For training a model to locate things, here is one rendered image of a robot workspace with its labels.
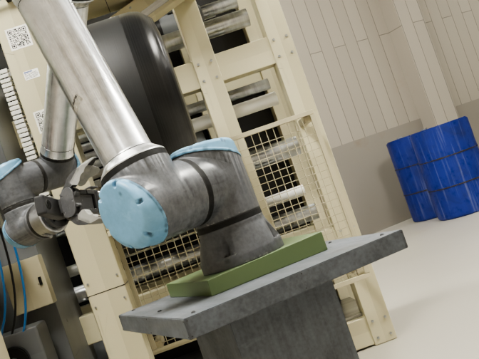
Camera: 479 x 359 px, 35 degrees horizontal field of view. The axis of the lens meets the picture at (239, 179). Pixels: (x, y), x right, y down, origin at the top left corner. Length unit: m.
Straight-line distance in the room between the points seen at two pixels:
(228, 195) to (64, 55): 0.45
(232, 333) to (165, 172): 0.35
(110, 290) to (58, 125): 0.77
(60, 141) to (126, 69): 0.47
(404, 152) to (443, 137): 0.63
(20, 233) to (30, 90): 0.77
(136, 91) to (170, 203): 0.91
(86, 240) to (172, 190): 1.09
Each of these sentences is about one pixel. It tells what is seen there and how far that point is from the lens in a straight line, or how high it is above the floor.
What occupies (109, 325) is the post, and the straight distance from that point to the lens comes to 2.57.
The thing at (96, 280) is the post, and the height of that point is 0.66.
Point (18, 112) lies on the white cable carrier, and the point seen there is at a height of 1.28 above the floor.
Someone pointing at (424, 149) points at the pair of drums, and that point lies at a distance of 6.48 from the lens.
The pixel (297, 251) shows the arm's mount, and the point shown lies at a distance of 1.62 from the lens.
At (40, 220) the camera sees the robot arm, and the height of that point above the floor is 0.88.
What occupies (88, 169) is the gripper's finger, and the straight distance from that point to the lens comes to 1.80.
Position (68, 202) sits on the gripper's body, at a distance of 1.83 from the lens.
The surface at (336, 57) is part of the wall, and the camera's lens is 7.54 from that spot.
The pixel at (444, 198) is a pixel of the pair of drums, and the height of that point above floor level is 0.19.
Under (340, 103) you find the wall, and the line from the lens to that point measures 7.42.
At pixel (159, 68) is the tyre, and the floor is 1.22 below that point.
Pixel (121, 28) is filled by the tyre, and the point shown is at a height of 1.40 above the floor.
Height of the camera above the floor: 0.78
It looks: 1 degrees up
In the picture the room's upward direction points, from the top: 19 degrees counter-clockwise
